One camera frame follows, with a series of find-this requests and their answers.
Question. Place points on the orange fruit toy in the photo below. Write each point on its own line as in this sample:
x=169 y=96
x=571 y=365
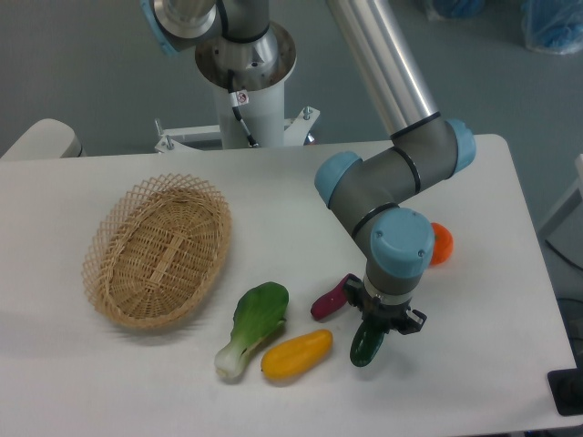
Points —
x=444 y=244

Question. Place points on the blue plastic bag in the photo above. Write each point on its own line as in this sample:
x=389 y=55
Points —
x=552 y=27

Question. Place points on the yellow squash toy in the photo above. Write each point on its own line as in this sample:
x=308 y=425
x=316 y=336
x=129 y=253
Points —
x=296 y=356

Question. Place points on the white chair armrest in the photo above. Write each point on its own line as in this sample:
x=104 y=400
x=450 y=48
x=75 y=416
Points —
x=46 y=139

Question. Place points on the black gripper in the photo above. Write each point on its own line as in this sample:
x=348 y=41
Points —
x=380 y=316

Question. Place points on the woven wicker basket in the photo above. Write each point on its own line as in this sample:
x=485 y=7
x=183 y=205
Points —
x=157 y=253

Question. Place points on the black device at edge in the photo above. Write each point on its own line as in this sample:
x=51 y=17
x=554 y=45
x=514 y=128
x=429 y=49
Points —
x=566 y=389

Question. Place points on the green bok choy toy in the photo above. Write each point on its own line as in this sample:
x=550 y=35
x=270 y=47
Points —
x=259 y=313

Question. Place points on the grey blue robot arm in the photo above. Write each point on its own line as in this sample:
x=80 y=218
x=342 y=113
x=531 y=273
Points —
x=366 y=195

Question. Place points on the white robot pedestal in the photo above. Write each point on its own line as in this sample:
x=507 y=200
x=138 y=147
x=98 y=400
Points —
x=248 y=88

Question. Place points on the purple sweet potato toy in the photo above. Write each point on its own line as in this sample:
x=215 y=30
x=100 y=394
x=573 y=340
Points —
x=331 y=301

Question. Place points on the dark green cucumber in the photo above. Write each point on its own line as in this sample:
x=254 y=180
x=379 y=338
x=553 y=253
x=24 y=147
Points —
x=367 y=341

